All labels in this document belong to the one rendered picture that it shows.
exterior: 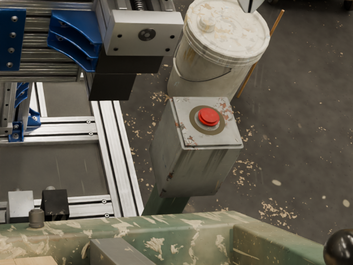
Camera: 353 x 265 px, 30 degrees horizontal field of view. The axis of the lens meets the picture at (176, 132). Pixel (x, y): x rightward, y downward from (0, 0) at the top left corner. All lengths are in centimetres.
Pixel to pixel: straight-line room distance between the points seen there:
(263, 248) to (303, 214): 136
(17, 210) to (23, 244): 20
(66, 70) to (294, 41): 161
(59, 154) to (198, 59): 60
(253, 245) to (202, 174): 24
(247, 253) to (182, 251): 11
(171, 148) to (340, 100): 167
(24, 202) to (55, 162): 73
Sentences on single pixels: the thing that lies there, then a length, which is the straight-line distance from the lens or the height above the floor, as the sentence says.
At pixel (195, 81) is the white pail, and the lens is 229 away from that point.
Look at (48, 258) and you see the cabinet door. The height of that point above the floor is 90.
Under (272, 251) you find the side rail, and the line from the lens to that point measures 99.
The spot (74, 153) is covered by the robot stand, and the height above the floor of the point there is 21.
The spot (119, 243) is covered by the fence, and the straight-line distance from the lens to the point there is 101.
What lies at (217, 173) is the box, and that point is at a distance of 124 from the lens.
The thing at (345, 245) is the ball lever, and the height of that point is 143.
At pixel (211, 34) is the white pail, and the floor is 36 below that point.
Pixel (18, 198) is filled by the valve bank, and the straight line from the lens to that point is 122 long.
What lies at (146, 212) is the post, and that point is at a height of 58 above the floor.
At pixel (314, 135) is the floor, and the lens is 261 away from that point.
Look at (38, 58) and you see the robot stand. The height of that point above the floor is 76.
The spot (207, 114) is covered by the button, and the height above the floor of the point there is 95.
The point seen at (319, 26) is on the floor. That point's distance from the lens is 308.
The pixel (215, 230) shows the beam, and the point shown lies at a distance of 110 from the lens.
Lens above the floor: 181
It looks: 50 degrees down
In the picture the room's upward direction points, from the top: 24 degrees clockwise
